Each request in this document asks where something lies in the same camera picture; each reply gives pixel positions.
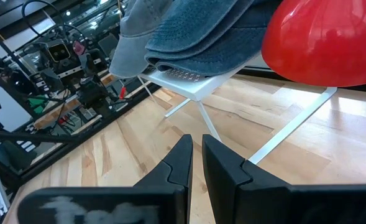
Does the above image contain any white perforated metal shelf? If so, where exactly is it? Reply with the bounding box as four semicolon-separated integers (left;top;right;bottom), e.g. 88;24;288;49
137;52;339;166

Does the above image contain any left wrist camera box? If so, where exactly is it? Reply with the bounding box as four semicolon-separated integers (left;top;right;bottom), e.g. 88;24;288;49
47;41;72;63

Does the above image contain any blue denim cap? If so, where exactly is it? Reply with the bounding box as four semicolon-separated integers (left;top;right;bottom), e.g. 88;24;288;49
155;0;283;78
144;0;257;53
144;0;283;67

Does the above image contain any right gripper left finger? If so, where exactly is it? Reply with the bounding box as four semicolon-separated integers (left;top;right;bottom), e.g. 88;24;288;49
17;134;193;224

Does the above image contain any red desk lamp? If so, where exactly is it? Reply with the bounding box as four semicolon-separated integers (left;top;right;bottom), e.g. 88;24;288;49
261;0;366;88

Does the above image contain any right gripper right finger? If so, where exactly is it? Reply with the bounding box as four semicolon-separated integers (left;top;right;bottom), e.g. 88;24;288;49
202;134;366;224

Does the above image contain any grey cotton cap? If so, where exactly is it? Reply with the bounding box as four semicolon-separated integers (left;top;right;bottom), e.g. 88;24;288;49
109;0;175;79

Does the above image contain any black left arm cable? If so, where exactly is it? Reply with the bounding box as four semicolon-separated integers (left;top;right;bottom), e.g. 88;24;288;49
21;0;89;43

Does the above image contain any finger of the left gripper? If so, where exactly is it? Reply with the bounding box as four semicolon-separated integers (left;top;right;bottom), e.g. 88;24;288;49
40;70;65;93
82;53;95;75

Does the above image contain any black labelled control box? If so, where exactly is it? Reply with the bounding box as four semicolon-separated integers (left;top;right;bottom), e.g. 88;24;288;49
1;139;47;171

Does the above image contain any black aluminium rig frame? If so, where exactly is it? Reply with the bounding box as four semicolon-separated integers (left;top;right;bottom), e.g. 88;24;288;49
0;55;163;192

